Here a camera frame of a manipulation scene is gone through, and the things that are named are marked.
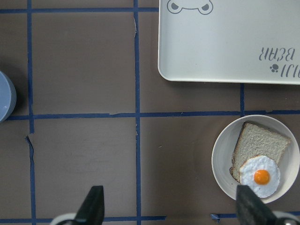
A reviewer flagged fried egg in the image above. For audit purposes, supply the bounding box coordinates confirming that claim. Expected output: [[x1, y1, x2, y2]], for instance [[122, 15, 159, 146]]
[[239, 155, 281, 198]]

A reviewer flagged cream round plate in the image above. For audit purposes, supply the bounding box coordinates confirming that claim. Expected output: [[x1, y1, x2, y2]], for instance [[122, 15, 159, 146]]
[[211, 115, 300, 203]]

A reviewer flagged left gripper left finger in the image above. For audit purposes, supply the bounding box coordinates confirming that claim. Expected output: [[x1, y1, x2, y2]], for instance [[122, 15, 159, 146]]
[[74, 186, 104, 225]]

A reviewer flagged bread slice on plate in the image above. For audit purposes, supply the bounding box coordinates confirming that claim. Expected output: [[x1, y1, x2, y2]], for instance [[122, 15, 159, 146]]
[[230, 122, 291, 182]]

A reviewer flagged cream bear tray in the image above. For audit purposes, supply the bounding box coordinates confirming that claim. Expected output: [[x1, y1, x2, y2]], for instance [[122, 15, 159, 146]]
[[158, 0, 300, 84]]

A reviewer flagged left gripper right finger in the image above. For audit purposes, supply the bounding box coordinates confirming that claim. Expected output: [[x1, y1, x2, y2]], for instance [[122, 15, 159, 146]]
[[236, 185, 277, 225]]

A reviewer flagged blue bowl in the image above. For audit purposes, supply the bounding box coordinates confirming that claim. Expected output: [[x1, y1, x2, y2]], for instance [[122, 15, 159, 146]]
[[0, 71, 16, 122]]

